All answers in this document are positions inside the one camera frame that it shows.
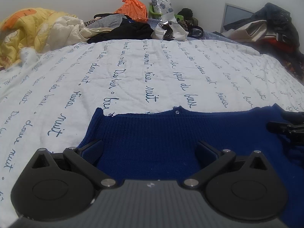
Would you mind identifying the orange plastic bag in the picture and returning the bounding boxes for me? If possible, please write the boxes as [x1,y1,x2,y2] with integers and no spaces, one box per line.
[114,0,148,23]

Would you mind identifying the blue knitted sweater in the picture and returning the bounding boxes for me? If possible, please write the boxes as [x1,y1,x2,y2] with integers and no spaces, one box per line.
[79,104,303,227]

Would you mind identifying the clothes heap on chair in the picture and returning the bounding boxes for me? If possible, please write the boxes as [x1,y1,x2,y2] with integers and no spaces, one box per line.
[224,3,300,52]

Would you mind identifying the cream white jacket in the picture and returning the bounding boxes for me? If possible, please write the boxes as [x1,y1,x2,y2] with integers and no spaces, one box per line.
[46,16,113,49]

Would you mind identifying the yellow orange quilt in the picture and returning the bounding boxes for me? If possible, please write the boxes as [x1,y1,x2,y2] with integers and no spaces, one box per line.
[1,8,77,68]

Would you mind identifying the dark plush toy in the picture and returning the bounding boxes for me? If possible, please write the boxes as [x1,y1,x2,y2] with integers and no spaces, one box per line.
[178,8,198,31]

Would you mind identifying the white blue floral bag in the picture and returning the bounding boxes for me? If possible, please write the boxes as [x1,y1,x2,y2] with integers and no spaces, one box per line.
[149,0,174,19]

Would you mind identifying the grey framed panel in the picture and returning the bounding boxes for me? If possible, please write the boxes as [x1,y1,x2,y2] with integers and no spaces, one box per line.
[220,3,254,32]

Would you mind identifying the black clothes pile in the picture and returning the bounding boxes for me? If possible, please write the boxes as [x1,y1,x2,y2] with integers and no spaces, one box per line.
[87,13,154,43]

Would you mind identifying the white bedsheet with blue script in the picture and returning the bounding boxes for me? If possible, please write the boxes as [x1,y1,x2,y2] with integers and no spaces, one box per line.
[1,40,303,227]

